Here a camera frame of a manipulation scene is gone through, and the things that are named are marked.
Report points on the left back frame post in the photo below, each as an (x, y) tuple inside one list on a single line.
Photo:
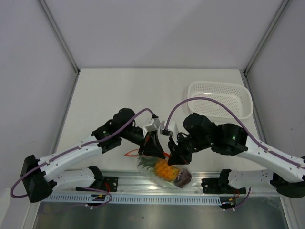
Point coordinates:
[(58, 34)]

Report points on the dark red toy apple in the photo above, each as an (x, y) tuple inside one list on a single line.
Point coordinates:
[(183, 178)]

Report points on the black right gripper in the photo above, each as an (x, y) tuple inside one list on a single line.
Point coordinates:
[(177, 156)]

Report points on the white plastic basket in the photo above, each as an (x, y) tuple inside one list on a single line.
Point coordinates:
[(235, 97)]

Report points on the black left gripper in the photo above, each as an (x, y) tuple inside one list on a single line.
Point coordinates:
[(151, 146)]

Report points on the frame post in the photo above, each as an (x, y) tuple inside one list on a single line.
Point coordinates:
[(58, 34), (271, 27)]

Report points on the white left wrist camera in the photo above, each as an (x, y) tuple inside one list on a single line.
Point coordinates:
[(151, 125)]

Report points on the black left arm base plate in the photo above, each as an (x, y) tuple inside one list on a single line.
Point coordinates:
[(109, 184)]

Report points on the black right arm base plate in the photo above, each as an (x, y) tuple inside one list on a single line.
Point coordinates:
[(218, 186)]

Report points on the clear zip bag orange zipper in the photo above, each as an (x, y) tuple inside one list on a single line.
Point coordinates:
[(148, 174)]

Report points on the aluminium frame rail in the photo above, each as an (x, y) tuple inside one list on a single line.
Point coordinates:
[(145, 180)]

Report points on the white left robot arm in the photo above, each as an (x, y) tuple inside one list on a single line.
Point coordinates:
[(42, 176)]

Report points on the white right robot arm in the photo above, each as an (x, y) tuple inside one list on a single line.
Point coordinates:
[(282, 172)]

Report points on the toy pineapple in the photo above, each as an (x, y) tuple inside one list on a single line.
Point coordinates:
[(160, 168)]

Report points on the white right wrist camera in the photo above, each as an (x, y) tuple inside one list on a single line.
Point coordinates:
[(171, 131)]

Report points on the right back frame post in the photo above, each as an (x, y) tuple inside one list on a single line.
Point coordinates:
[(271, 27)]

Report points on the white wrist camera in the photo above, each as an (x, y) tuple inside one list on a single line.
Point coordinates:
[(171, 131), (151, 125)]

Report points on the white slotted cable duct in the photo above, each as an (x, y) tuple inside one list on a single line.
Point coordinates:
[(197, 200)]

